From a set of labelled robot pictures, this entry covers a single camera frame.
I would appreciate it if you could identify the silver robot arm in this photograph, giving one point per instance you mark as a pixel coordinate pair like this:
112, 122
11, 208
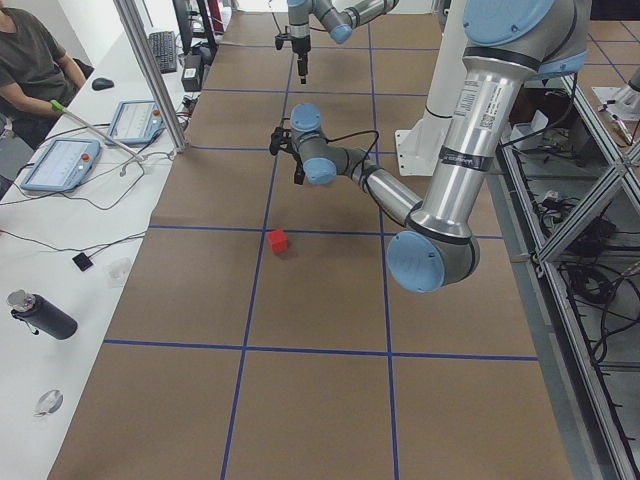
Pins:
507, 43
338, 24

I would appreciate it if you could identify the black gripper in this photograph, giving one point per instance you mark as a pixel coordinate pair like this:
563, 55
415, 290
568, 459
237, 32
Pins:
299, 163
300, 49

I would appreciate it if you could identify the metal rod with hook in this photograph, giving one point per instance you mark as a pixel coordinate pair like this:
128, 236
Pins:
135, 157

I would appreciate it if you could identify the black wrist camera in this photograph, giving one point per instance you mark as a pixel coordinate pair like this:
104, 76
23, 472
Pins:
280, 40
280, 141

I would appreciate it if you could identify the blue teach pendant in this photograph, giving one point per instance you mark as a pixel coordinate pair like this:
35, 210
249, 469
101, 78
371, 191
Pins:
62, 166
135, 122

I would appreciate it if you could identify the red block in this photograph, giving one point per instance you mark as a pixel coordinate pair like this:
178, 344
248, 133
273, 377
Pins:
278, 241

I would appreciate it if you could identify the aluminium frame rack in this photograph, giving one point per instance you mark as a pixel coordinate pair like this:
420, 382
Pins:
568, 198

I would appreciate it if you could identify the black keyboard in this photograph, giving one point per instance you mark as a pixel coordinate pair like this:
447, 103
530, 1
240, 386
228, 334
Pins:
162, 45

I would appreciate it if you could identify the black box with label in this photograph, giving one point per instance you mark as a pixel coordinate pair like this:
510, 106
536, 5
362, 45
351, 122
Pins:
191, 77

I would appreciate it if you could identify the near blue teach pendant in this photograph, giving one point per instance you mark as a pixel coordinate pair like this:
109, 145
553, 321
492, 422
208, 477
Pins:
62, 166

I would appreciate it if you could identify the clear plastic cup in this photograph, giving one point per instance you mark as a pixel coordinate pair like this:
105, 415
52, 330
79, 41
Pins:
117, 272

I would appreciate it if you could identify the clear plastic lid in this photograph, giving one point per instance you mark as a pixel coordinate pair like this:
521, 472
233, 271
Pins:
48, 403

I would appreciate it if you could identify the black water bottle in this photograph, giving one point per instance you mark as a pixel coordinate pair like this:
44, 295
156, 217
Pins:
41, 315

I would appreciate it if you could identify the small black square pad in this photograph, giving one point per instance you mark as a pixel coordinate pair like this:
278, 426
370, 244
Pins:
82, 261

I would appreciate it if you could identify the aluminium frame post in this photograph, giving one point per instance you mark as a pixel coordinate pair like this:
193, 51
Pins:
135, 32

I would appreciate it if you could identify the far blue teach pendant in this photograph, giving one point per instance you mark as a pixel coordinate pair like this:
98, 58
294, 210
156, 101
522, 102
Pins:
135, 122

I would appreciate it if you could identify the seated person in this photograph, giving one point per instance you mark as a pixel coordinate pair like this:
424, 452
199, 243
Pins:
35, 70

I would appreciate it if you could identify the black computer mouse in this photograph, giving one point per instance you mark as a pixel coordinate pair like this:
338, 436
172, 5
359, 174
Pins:
101, 83

